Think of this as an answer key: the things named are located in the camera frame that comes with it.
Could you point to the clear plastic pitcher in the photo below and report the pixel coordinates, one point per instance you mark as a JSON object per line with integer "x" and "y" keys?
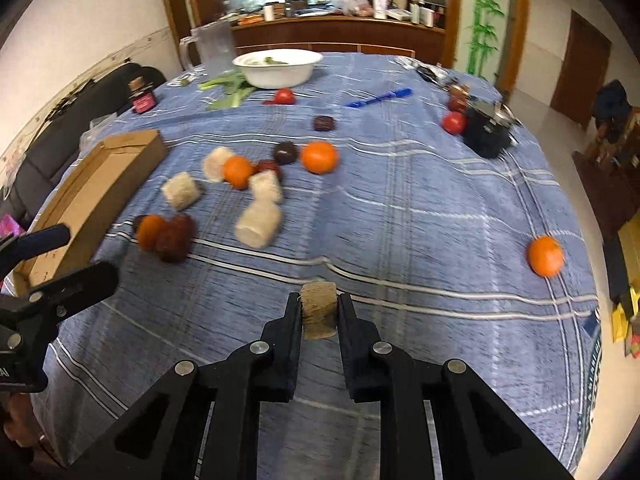
{"x": 216, "y": 49}

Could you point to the brown wooden door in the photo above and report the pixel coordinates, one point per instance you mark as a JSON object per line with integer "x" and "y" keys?
{"x": 582, "y": 72}

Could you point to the brown cardboard tray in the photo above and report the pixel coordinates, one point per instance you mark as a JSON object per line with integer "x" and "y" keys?
{"x": 88, "y": 202}

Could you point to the black leather sofa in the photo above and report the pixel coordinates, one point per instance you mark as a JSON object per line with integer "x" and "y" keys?
{"x": 57, "y": 147}

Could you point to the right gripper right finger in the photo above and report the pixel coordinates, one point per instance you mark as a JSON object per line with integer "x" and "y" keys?
{"x": 437, "y": 420}

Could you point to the green leafy vegetable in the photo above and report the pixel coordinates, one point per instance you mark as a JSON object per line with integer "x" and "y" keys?
{"x": 234, "y": 87}

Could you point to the wooden sideboard cabinet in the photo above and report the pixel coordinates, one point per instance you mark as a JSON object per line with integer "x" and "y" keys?
{"x": 336, "y": 33}

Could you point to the red gift bag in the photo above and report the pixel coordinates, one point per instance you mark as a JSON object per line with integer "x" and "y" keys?
{"x": 8, "y": 226}

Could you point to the red date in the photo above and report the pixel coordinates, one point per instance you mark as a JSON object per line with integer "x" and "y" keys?
{"x": 175, "y": 241}
{"x": 268, "y": 165}

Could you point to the plastic bag on sideboard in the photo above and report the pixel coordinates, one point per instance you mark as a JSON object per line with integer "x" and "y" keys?
{"x": 360, "y": 8}

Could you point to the white yam piece long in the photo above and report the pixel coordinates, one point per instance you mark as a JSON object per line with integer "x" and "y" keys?
{"x": 258, "y": 224}

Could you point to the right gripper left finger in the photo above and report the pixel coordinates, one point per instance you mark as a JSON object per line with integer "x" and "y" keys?
{"x": 202, "y": 421}

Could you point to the blue pen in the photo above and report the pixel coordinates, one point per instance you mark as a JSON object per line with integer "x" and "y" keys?
{"x": 395, "y": 94}

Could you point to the red tomato near bowl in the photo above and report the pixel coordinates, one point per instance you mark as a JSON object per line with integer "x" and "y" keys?
{"x": 284, "y": 96}

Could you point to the black box at edge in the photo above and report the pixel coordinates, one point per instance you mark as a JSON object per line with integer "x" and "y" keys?
{"x": 488, "y": 128}

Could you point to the dark jar pink label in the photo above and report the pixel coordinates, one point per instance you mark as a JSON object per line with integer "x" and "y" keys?
{"x": 142, "y": 95}

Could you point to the white bowl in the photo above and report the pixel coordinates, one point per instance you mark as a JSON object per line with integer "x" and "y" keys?
{"x": 276, "y": 69}

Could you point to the white yam piece small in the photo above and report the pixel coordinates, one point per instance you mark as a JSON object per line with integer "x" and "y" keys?
{"x": 265, "y": 186}

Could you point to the blue plaid tablecloth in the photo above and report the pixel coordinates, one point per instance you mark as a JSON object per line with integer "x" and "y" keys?
{"x": 428, "y": 238}

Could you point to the dark round date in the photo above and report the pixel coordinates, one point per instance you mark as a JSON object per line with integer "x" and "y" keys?
{"x": 285, "y": 153}

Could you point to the large orange tangerine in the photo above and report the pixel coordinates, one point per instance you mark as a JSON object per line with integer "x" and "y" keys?
{"x": 151, "y": 227}

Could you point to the red tomato at edge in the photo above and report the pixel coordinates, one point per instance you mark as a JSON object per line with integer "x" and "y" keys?
{"x": 454, "y": 123}

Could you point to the white yam piece large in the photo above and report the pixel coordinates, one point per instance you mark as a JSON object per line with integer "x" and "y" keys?
{"x": 181, "y": 191}

